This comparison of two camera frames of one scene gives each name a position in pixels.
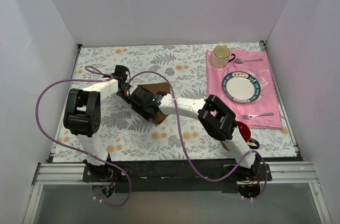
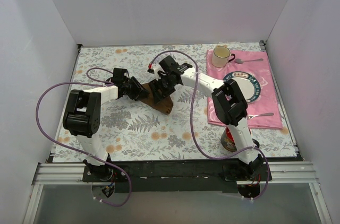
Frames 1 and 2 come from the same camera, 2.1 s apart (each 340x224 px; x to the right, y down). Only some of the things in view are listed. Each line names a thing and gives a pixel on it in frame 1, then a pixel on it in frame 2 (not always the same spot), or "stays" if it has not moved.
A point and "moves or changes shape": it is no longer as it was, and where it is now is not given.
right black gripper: x=143 y=112 to x=160 y=89
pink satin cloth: x=263 y=112 stays
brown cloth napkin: x=154 y=88 moves or changes shape
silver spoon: x=240 y=61 stays
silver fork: x=246 y=117 stays
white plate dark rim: x=241 y=86 stays
